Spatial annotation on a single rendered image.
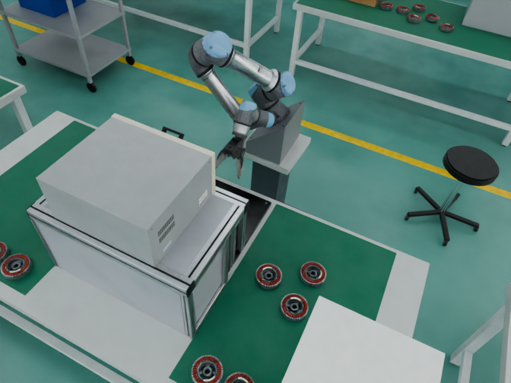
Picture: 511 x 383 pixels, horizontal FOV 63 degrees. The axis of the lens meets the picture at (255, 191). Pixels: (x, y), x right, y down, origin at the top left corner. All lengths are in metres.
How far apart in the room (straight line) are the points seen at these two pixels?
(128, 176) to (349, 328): 0.83
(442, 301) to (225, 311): 1.61
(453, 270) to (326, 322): 1.95
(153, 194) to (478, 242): 2.53
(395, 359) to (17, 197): 1.80
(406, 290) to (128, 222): 1.21
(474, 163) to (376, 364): 2.00
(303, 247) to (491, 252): 1.74
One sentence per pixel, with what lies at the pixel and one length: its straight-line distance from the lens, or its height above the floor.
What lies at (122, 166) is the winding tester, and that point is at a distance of 1.45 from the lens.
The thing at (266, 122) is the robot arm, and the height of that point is 1.08.
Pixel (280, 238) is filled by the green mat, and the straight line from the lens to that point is 1.93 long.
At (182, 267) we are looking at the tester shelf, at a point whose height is 1.11.
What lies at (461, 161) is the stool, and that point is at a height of 0.56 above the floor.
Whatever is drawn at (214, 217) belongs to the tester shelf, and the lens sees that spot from 1.52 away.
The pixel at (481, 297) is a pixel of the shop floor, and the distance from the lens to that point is 3.08.
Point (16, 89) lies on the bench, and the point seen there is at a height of 0.75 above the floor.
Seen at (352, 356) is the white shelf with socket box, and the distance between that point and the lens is 1.22.
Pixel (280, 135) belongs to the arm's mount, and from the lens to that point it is 2.13.
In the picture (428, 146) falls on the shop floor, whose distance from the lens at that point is 3.95.
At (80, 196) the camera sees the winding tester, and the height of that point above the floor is 1.32.
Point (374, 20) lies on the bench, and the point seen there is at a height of 0.75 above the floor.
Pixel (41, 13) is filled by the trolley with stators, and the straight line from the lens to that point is 4.40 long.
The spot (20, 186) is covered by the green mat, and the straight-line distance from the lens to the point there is 2.33.
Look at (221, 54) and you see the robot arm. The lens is 1.86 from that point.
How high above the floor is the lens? 2.30
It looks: 47 degrees down
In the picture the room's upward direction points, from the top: 5 degrees clockwise
